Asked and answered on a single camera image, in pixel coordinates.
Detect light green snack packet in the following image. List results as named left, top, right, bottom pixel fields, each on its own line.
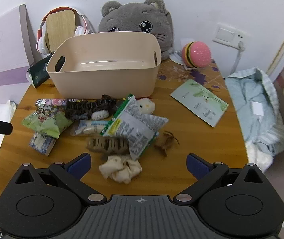
left=21, top=110, right=73, bottom=139

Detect brown hair claw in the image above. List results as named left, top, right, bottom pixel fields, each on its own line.
left=86, top=137, right=130, bottom=160

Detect small white furry toy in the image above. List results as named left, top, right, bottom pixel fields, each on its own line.
left=91, top=110, right=110, bottom=120

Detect white plastic bag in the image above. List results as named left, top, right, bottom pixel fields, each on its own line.
left=169, top=51, right=191, bottom=70

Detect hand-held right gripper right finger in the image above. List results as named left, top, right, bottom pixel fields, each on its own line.
left=173, top=153, right=266, bottom=203

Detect clear packet with white contents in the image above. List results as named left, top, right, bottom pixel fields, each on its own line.
left=70, top=119, right=113, bottom=136

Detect wooden desktop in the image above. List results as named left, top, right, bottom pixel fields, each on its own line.
left=0, top=58, right=249, bottom=231

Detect black hair claw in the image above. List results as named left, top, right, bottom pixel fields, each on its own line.
left=65, top=95, right=119, bottom=120

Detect white wall socket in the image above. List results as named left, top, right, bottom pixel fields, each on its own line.
left=212, top=22, right=247, bottom=46

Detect blue white snack box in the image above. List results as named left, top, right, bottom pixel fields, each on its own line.
left=28, top=132, right=57, bottom=156

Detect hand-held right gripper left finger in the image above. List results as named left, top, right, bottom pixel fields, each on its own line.
left=14, top=153, right=107, bottom=203

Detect light wooden board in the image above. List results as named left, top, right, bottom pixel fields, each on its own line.
left=45, top=10, right=77, bottom=51

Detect green illustrated booklet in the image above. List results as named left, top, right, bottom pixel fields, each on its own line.
left=170, top=79, right=229, bottom=128

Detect white kitty plush toy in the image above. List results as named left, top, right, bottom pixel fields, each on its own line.
left=136, top=97, right=156, bottom=113

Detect pink burger ball toy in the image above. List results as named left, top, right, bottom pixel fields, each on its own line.
left=181, top=41, right=212, bottom=68

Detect beige plastic storage bin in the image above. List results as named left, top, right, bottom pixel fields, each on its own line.
left=46, top=31, right=162, bottom=99

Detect white power cable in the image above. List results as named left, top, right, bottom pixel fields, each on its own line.
left=230, top=41, right=246, bottom=76

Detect green white snack packet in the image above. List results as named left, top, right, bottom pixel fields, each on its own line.
left=102, top=94, right=169, bottom=160

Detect colourful printed snack packet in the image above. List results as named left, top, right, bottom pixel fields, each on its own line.
left=35, top=98, right=69, bottom=112

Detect light blue cloth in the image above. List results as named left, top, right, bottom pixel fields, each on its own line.
left=225, top=67, right=284, bottom=173

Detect red white headphones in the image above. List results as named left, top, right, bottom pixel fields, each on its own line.
left=36, top=7, right=93, bottom=55

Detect cream fabric scrunchie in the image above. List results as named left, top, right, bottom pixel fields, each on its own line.
left=98, top=154, right=142, bottom=185

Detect white charger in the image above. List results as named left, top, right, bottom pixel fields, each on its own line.
left=251, top=102, right=264, bottom=117

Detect lilac grey panel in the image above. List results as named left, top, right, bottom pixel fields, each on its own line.
left=0, top=4, right=35, bottom=102

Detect grey cat plush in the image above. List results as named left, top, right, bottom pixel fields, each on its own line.
left=98, top=0, right=173, bottom=61

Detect dark green packet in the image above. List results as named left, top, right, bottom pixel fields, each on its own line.
left=26, top=55, right=54, bottom=89

